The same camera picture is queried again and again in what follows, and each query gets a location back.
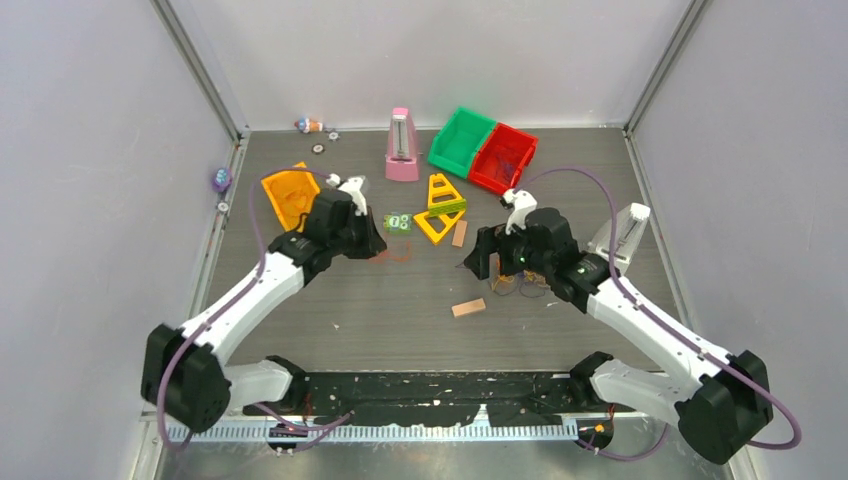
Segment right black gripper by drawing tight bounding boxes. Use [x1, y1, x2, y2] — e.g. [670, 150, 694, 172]
[464, 221, 553, 281]

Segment yellow cable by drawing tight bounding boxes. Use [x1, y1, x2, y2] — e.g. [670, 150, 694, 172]
[488, 271, 551, 296]

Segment orange cable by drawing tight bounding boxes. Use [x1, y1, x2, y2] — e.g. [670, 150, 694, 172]
[367, 239, 413, 266]

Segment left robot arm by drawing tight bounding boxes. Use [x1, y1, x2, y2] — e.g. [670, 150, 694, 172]
[140, 181, 386, 433]

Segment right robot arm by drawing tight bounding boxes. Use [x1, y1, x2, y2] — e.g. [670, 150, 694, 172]
[463, 207, 774, 464]

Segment yellow plastic bin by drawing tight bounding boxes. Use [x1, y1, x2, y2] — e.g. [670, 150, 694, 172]
[261, 162, 320, 232]

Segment green owl toy block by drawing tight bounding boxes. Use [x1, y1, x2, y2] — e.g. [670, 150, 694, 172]
[383, 212, 414, 234]

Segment white metronome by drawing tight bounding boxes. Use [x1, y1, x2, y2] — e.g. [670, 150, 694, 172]
[587, 203, 652, 274]

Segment flat yellow triangle block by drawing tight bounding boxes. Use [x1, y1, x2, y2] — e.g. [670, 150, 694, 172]
[413, 210, 465, 245]

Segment small wooden block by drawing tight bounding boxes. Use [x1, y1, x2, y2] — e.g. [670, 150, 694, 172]
[451, 220, 468, 248]

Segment wooden block near centre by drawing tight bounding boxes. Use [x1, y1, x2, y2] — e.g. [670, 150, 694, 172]
[451, 298, 487, 318]

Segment pink metronome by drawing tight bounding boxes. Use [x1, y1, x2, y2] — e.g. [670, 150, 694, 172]
[385, 107, 420, 182]

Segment red plastic bin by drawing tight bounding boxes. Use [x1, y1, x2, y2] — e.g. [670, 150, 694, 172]
[468, 123, 538, 195]

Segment small clown figurine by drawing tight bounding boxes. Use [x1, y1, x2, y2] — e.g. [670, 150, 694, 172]
[293, 117, 325, 134]

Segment upright yellow triangle block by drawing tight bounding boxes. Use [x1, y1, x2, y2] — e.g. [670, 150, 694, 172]
[427, 173, 467, 216]

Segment purple egg toy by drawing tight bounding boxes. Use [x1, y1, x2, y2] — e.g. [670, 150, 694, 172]
[212, 167, 233, 194]

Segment green plastic bin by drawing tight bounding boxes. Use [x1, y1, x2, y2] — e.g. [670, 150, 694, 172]
[428, 107, 497, 179]

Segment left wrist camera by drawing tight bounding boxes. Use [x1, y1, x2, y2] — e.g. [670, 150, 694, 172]
[325, 173, 368, 216]

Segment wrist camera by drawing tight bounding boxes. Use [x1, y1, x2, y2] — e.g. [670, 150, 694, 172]
[500, 189, 538, 235]
[325, 173, 368, 216]

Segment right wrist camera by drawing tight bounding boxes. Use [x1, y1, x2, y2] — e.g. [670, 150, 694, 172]
[500, 189, 538, 235]

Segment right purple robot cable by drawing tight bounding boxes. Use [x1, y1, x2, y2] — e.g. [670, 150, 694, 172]
[516, 166, 803, 460]

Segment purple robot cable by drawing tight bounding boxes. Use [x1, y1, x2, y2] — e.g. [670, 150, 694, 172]
[516, 166, 803, 460]
[154, 166, 356, 455]

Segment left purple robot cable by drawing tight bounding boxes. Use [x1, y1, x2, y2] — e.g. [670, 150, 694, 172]
[154, 166, 356, 455]

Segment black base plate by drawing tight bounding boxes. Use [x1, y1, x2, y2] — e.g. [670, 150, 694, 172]
[266, 371, 610, 427]

